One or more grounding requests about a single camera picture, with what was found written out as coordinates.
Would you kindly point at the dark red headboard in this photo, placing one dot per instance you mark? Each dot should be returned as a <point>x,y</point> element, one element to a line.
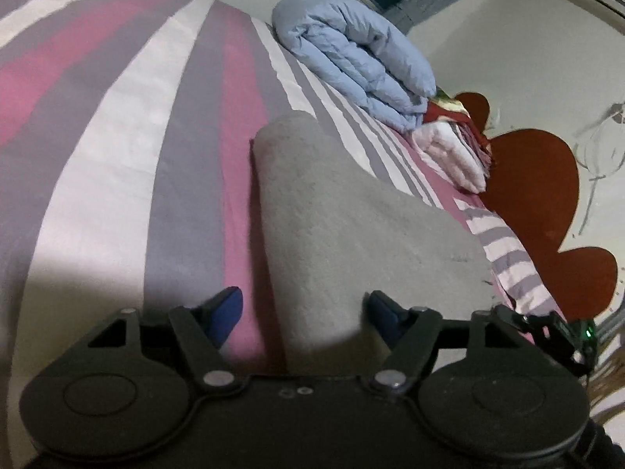
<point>532,190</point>

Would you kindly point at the striped pink grey bed sheet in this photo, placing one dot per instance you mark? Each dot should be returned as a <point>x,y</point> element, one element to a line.
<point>122,132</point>

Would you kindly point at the folded white blanket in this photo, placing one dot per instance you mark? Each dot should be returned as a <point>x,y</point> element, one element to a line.
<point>449,156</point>

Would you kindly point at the folded light blue quilt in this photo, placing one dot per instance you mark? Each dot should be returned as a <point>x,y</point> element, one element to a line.
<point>351,53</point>

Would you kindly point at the line drawing wall decal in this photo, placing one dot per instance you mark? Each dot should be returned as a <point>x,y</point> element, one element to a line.
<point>600,156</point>

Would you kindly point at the grey pants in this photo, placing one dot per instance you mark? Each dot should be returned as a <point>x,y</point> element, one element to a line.
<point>342,234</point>

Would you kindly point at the folded red patterned blanket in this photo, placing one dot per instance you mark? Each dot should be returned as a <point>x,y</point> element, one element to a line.
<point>468,129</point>

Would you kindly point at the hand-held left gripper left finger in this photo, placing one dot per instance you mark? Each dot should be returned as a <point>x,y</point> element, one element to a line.
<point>224,310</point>

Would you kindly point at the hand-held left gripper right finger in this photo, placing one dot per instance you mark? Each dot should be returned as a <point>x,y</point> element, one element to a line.
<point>383,312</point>

